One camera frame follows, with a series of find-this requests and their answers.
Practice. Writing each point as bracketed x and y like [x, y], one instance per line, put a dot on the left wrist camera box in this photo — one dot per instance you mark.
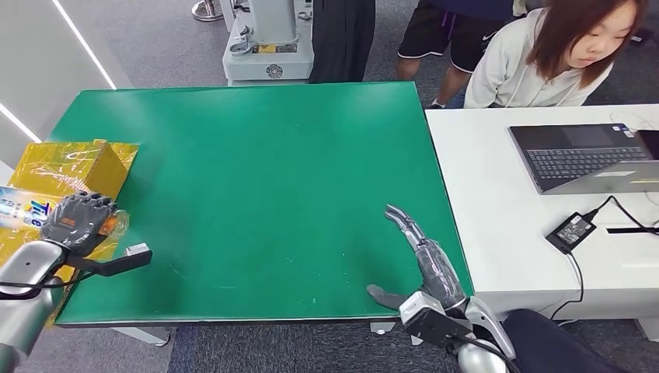
[118, 263]

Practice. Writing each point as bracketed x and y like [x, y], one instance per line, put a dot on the orange detergent bottle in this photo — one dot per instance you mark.
[23, 208]

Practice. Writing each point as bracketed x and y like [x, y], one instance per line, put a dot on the chrome stanchion base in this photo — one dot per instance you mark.
[206, 11]

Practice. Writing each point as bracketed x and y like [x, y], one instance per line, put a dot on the black power adapter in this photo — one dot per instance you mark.
[570, 232]

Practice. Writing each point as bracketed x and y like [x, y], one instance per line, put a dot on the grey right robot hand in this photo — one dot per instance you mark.
[437, 273]

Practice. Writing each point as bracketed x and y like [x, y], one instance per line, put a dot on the dark grey laptop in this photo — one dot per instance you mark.
[574, 157]

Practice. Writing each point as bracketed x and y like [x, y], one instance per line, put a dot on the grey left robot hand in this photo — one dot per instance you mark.
[74, 224]

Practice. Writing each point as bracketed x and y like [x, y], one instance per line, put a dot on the white machine base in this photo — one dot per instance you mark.
[267, 62]

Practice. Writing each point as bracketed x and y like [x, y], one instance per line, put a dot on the white wall light strip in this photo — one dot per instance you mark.
[19, 121]
[85, 43]

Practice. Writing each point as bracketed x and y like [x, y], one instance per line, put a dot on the yellow taped cardboard box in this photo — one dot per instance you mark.
[67, 164]

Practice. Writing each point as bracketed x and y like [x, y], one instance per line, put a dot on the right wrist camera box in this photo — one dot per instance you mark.
[430, 322]

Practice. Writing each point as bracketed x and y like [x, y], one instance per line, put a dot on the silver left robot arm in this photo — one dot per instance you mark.
[26, 309]

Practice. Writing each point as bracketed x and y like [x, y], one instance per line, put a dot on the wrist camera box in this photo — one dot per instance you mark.
[430, 322]
[118, 263]

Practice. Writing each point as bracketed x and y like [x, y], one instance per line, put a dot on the person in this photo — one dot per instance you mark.
[440, 31]
[341, 36]
[509, 67]

